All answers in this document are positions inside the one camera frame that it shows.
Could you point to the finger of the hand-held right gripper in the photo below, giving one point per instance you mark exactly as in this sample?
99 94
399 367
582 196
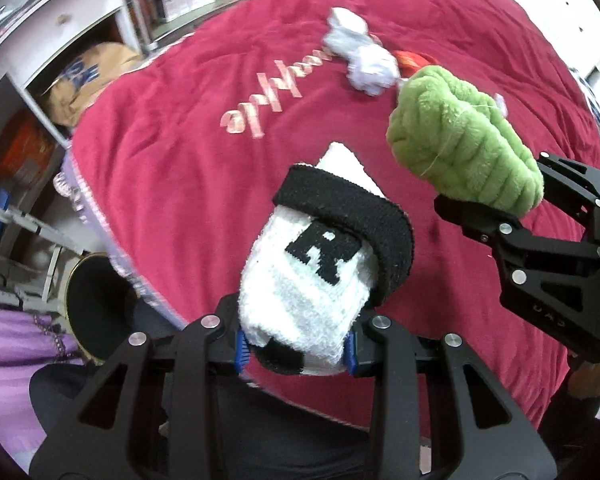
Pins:
485 225
575 175

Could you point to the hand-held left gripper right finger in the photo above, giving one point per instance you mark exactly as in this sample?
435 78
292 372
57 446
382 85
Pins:
352 356

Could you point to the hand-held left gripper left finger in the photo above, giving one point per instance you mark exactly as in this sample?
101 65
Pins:
241 352

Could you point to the white and black sock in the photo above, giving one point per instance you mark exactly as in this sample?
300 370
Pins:
300 290

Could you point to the green fuzzy sock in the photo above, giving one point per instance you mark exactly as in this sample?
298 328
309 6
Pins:
460 135

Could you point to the black bin with gold rim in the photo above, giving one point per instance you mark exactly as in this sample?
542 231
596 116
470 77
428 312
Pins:
100 300

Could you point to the red sock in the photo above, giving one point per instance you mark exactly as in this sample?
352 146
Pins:
414 61

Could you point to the light grey sock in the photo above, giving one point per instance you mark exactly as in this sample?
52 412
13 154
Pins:
347 27
375 67

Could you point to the person's right hand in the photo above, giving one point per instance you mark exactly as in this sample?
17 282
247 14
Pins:
587 385

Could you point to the person's black pants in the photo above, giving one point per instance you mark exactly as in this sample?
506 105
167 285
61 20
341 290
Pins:
280 435

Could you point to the white panel with holes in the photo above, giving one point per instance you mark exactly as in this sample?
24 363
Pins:
545 5

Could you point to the dark red blanket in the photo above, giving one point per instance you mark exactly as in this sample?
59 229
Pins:
180 185

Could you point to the orange plastic bucket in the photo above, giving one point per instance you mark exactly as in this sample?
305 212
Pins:
22 152

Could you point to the brown paper bag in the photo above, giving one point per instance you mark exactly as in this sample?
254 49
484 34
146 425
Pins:
92 80

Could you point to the white shelf unit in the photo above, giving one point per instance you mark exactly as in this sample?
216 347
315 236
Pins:
65 15

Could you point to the white metal rack frame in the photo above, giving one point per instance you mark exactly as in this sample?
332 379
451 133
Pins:
30 225

